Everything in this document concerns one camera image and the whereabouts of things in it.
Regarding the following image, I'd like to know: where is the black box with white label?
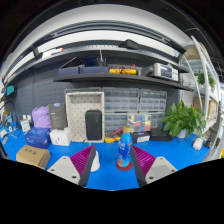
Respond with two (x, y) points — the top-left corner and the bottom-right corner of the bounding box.
(130, 131), (151, 144)

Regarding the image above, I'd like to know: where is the dark grey flat box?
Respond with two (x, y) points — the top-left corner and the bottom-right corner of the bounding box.
(48, 102), (69, 131)

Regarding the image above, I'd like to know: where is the yellow multimeter with leads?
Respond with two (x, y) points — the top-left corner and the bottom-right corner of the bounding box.
(104, 128), (124, 144)

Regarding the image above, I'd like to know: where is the brown cardboard box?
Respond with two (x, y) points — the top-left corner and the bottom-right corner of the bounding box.
(15, 144), (52, 170)

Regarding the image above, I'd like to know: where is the white cardboard box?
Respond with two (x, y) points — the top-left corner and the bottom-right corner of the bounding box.
(49, 128), (73, 147)

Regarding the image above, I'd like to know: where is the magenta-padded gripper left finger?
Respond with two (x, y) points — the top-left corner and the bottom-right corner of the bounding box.
(46, 144), (98, 188)

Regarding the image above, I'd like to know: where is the dark grey wall shelf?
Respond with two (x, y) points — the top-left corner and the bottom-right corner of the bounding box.
(31, 38), (194, 93)

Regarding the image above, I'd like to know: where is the black zip case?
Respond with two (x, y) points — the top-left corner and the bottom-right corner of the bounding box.
(84, 109), (103, 141)

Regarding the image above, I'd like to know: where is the drawer cabinet with coloured parts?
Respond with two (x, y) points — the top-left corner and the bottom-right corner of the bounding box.
(127, 112), (166, 133)

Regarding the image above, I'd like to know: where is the small white box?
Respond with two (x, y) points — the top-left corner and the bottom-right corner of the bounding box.
(192, 137), (204, 151)

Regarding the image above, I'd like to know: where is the grey small-parts drawer cabinet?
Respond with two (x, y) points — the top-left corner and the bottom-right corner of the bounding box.
(102, 87), (140, 114)
(104, 113), (129, 138)
(139, 89), (168, 113)

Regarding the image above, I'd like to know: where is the blue cardboard box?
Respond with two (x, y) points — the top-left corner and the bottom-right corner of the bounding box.
(24, 127), (52, 149)

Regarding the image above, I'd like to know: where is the green potted plant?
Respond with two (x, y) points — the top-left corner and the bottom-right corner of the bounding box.
(162, 99), (208, 139)

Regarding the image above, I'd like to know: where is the plain black box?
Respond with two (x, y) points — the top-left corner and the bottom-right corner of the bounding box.
(149, 128), (174, 142)

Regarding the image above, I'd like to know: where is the purple plastic bag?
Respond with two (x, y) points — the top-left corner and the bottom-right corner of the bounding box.
(31, 105), (53, 129)

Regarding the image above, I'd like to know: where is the flat round red coaster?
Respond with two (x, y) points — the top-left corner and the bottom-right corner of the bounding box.
(115, 159), (134, 172)

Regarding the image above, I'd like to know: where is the blue drink bottle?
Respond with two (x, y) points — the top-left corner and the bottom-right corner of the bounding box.
(116, 125), (134, 169)

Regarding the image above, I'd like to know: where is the white perforated tray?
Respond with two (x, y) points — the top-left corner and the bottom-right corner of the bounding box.
(64, 91), (105, 144)

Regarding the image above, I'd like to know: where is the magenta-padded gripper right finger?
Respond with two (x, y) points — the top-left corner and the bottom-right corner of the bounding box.
(129, 144), (178, 188)

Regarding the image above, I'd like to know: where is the teal plastic bin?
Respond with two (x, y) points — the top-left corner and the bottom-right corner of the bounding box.
(5, 85), (16, 97)

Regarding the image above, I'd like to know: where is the white metal shelf unit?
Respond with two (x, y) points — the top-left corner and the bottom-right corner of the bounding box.
(181, 34), (224, 158)

